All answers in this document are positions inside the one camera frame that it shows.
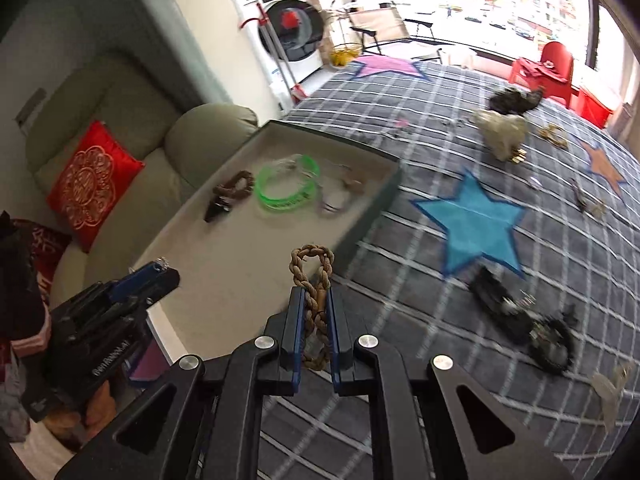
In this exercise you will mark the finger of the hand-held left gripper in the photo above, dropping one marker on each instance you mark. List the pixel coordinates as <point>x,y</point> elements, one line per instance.
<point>160,290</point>
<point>142,280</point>

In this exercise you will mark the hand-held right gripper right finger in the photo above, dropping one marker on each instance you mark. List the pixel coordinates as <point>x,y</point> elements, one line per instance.
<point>334,335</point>

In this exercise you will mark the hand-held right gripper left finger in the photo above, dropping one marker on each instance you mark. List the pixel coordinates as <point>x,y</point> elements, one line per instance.
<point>297,330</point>

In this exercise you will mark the grey-green shallow box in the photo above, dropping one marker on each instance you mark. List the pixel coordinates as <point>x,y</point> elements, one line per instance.
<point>240,260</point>

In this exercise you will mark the small black hair accessory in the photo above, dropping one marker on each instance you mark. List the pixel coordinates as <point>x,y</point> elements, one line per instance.
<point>215,210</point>

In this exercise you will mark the green translucent bangle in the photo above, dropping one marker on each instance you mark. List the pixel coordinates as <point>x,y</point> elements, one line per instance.
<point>285,205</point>

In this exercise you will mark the person's left hand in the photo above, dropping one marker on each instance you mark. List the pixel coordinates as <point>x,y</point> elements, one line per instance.
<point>97,407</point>

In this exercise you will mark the purple notebook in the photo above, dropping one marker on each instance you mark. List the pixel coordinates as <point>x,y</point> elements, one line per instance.
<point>150,362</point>

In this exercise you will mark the dark red cushion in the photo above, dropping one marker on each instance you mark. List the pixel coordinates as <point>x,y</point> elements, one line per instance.
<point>47,255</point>

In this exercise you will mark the red patterned cushion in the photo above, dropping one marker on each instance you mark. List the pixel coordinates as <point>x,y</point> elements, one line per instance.
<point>95,185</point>

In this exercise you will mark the beige sofa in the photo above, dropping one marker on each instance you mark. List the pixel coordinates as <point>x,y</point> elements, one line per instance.
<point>125,125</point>

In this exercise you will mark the black barrette with silver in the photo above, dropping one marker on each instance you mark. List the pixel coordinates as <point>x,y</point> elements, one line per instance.
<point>492,292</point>

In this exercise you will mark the silver earrings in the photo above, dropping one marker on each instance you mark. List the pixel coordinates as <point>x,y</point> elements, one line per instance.
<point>525,302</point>

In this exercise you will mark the small pink hair clip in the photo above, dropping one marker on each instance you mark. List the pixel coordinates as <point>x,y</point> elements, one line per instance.
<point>402,123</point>

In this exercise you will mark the small gold hair clip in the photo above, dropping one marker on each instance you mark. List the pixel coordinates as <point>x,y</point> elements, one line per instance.
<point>517,156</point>

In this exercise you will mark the cream polka dot scrunchie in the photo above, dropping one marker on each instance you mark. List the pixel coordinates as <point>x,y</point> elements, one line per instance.
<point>500,132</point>

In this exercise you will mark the clear hair claw clip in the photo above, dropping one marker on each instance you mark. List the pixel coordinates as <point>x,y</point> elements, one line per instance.
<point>607,395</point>

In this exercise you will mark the dark bow hair accessory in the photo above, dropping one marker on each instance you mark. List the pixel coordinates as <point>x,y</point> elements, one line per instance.
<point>515,100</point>

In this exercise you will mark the white washing machine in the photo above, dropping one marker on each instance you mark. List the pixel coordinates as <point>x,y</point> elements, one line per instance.
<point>300,20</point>

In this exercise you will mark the beige folding chair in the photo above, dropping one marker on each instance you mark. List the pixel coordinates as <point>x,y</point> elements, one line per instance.
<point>375,22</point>

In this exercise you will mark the red bucket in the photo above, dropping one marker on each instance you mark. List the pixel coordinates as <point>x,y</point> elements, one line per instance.
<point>595,105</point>

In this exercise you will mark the red child chair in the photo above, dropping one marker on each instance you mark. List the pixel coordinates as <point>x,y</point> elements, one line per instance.
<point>557,60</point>

